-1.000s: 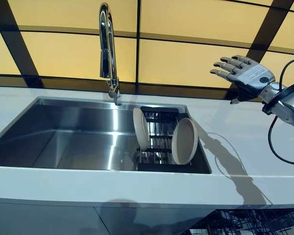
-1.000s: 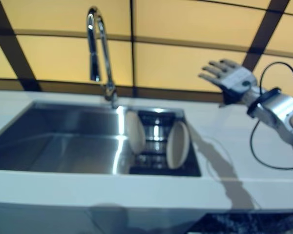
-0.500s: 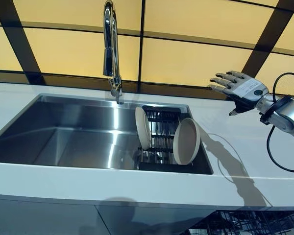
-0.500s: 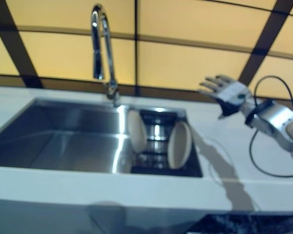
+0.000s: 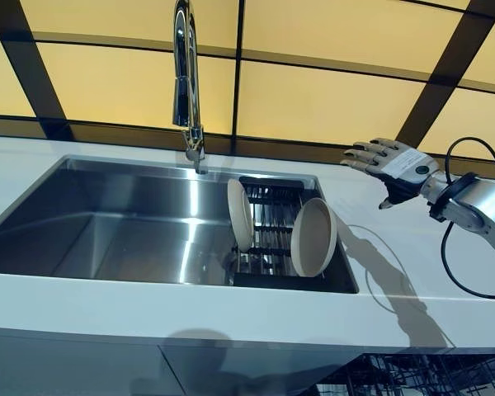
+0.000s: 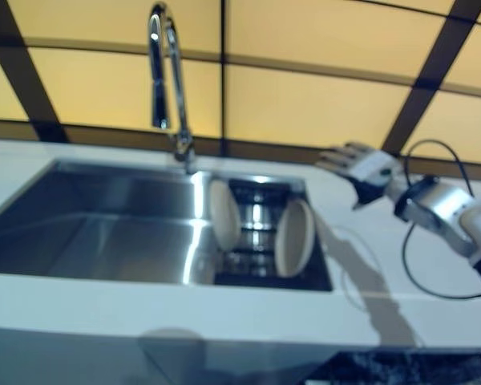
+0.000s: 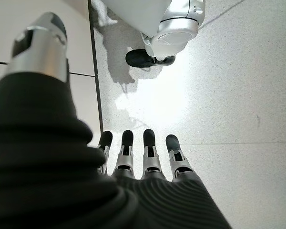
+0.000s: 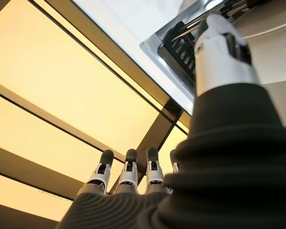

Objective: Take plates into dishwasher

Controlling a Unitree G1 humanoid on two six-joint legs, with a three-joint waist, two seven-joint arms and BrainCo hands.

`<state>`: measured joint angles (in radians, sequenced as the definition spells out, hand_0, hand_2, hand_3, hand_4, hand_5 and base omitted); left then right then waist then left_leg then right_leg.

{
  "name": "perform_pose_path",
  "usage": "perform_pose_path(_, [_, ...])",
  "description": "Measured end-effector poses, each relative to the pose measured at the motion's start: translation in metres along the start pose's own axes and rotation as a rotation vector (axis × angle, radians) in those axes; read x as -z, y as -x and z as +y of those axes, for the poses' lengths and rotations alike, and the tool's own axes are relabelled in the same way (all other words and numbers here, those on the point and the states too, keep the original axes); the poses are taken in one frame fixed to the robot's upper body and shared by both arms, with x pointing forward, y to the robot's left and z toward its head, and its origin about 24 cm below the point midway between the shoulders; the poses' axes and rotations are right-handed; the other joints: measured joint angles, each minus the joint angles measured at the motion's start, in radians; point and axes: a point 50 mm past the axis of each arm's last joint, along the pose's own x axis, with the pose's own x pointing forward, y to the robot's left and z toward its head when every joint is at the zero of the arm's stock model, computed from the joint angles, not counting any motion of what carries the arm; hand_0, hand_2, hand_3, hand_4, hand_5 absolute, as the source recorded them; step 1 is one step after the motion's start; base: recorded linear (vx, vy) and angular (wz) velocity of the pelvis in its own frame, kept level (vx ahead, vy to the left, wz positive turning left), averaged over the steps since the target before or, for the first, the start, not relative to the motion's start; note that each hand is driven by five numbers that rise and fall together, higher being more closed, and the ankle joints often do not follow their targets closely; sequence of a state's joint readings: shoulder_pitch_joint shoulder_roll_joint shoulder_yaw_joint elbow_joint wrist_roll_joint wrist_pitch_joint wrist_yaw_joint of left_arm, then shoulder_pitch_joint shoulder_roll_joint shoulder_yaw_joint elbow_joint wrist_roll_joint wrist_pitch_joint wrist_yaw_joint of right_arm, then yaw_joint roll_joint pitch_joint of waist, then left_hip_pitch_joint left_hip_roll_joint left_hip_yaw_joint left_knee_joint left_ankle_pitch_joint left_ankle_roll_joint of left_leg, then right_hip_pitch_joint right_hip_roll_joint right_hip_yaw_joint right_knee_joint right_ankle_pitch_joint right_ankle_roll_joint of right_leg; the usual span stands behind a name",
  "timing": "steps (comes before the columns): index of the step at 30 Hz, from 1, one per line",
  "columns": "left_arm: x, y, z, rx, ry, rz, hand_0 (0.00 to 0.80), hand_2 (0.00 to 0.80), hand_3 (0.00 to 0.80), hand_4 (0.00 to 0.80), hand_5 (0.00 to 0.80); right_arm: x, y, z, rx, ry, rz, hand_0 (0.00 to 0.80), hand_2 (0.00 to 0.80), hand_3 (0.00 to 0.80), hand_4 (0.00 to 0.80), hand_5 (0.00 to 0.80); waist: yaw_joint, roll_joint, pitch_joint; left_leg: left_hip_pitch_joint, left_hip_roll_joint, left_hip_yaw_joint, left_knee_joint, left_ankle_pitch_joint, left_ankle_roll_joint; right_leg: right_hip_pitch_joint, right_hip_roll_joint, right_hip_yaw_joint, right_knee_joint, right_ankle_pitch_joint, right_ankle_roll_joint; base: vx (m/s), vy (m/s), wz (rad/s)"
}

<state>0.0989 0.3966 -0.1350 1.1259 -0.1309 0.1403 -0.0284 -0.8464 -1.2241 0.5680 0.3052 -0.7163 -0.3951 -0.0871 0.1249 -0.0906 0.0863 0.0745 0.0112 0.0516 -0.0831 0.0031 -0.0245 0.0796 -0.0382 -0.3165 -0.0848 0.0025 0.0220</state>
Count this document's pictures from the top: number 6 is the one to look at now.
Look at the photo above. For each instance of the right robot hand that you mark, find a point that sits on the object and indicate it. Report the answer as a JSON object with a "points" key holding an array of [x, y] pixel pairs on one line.
{"points": [[370, 170]]}

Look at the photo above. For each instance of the beige round ceramic plate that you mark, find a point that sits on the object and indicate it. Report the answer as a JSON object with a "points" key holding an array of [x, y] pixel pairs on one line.
{"points": [[294, 240], [224, 216]]}

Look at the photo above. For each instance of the chrome gooseneck kitchen faucet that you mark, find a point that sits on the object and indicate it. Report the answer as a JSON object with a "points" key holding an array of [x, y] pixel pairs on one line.
{"points": [[160, 80]]}

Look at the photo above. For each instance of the stainless steel sink basin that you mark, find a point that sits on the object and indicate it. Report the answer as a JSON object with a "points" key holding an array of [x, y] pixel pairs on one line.
{"points": [[104, 224]]}

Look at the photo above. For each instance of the narrow white cabinet door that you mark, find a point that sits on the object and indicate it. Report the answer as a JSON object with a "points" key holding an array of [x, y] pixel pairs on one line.
{"points": [[84, 357]]}

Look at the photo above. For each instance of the black built-in dishwasher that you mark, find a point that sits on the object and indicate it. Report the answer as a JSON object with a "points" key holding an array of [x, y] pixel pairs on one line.
{"points": [[405, 369]]}

